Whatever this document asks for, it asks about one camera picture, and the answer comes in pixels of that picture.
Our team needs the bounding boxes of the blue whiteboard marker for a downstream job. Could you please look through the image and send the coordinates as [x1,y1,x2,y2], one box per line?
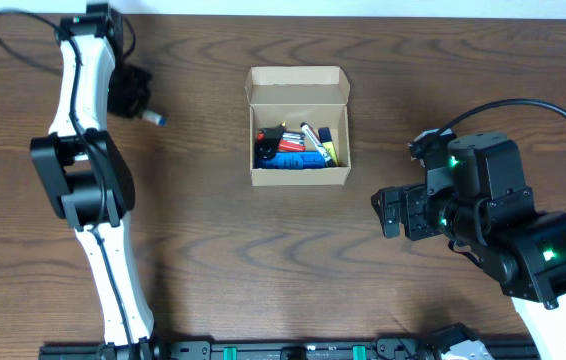
[141,109,166,126]

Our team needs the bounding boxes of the blue plastic case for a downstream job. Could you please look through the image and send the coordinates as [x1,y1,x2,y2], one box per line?
[255,151,326,170]

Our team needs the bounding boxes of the yellow highlighter pen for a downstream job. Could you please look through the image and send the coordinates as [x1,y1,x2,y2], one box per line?
[318,127,339,167]

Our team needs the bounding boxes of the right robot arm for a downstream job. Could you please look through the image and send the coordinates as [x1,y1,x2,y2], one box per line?
[371,131,566,359]

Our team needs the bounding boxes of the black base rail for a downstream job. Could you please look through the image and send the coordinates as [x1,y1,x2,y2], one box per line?
[38,337,539,360]

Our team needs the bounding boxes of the black whiteboard marker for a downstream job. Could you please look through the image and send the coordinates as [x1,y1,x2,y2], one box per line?
[300,122,337,167]

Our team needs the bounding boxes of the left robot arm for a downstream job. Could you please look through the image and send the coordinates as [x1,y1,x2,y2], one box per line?
[30,2,160,359]

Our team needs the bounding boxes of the red and black stapler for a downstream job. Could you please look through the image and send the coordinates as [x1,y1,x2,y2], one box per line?
[256,129,306,152]

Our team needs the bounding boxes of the brown cardboard box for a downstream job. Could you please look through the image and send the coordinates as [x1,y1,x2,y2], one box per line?
[245,66,352,186]

